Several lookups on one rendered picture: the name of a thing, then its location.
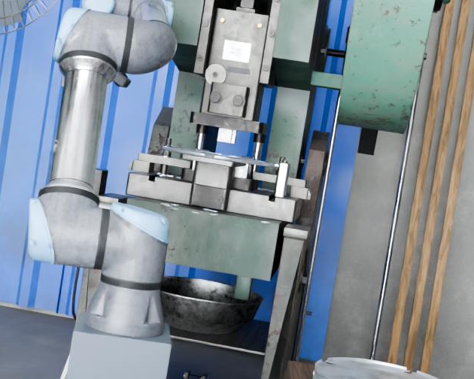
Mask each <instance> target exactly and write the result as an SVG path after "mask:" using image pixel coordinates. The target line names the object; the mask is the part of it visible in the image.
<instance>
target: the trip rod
mask: <svg viewBox="0 0 474 379"><path fill-rule="evenodd" d="M349 30H350V26H349V27H348V30H347V35H346V40H345V43H346V48H345V55H346V50H347V44H348V35H349ZM344 64H345V57H344V62H343V66H342V75H343V70H344ZM340 91H341V90H339V93H338V98H337V102H336V111H335V116H334V121H333V129H332V134H331V139H330V147H329V152H328V157H327V165H326V170H325V175H324V183H323V188H322V193H321V201H320V206H319V211H318V219H317V224H316V229H315V234H314V243H313V248H312V252H311V261H310V266H309V270H308V279H307V284H306V288H305V297H304V302H303V306H302V315H301V320H300V325H299V333H298V338H297V343H296V351H295V356H294V361H296V362H298V361H299V352H300V348H301V343H302V334H303V329H304V324H305V316H306V311H307V306H308V297H309V293H310V288H311V279H312V275H313V270H314V261H315V257H316V252H317V247H318V239H319V234H320V229H321V221H322V216H323V211H324V202H325V198H326V193H327V184H328V180H329V175H330V166H331V162H332V157H333V148H334V144H335V139H336V130H337V126H338V124H337V115H338V108H339V97H340Z"/></svg>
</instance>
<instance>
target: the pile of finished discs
mask: <svg viewBox="0 0 474 379"><path fill-rule="evenodd" d="M406 369H407V368H406V367H403V366H400V365H394V364H391V363H387V362H379V361H375V360H370V359H358V358H348V357H333V358H327V361H325V362H324V361H323V362H322V359H320V360H318V361H317V362H316V363H315V370H314V372H313V379H438V378H436V377H434V376H431V375H429V374H425V373H423V372H421V371H417V373H415V372H412V373H411V374H407V373H405V372H410V371H408V370H406Z"/></svg>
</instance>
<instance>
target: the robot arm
mask: <svg viewBox="0 0 474 379"><path fill-rule="evenodd" d="M173 15H174V5H173V3H172V2H168V1H165V0H82V8H70V9H68V10H67V11H66V12H65V15H64V17H63V19H62V22H61V25H60V27H59V32H58V35H57V39H56V44H55V47H54V52H53V60H54V61H55V62H57V63H59V71H60V73H61V74H62V75H63V76H62V86H63V91H62V100H61V105H60V110H59V119H58V125H57V130H56V139H55V144H54V149H53V158H52V162H51V168H50V177H49V182H48V184H47V185H45V186H43V187H42V188H40V190H39V192H38V197H37V198H33V199H30V200H29V236H28V251H29V255H30V257H31V258H32V259H33V260H35V261H39V262H47V263H50V264H51V265H54V264H58V265H69V266H75V267H81V268H92V269H98V270H102V273H101V278H100V283H99V286H98V288H97V290H96V292H95V294H94V296H93V298H92V300H91V302H90V304H89V306H88V308H87V311H86V315H85V320H84V323H85V324H86V325H87V326H88V327H90V328H92V329H95V330H98V331H100V332H106V333H109V334H113V335H122V336H128V337H137V338H149V337H156V336H159V335H161V334H163V329H164V316H163V307H162V302H161V297H160V288H161V283H162V279H163V270H164V265H165V260H166V251H167V246H168V244H169V227H170V225H169V221H168V220H167V218H165V217H164V216H163V215H161V214H158V213H155V212H153V211H149V210H146V209H143V208H139V207H136V206H133V205H128V204H123V203H120V202H113V203H112V205H111V207H110V209H105V208H99V196H98V195H97V194H96V193H95V192H94V191H93V186H94V180H95V174H96V163H97V158H98V152H99V141H100V135H101V130H102V119H103V113H104V107H105V97H106V91H107V85H108V84H109V83H111V82H112V81H113V82H114V83H115V84H116V85H117V86H119V87H124V88H127V87H128V85H130V83H131V80H130V79H129V78H128V77H127V75H126V74H146V73H150V72H152V71H156V70H158V69H160V68H162V67H163V66H165V65H167V64H168V63H169V62H170V61H171V60H172V58H173V57H174V55H175V52H176V49H177V39H176V36H175V33H174V31H173V29H172V28H171V26H172V20H173Z"/></svg>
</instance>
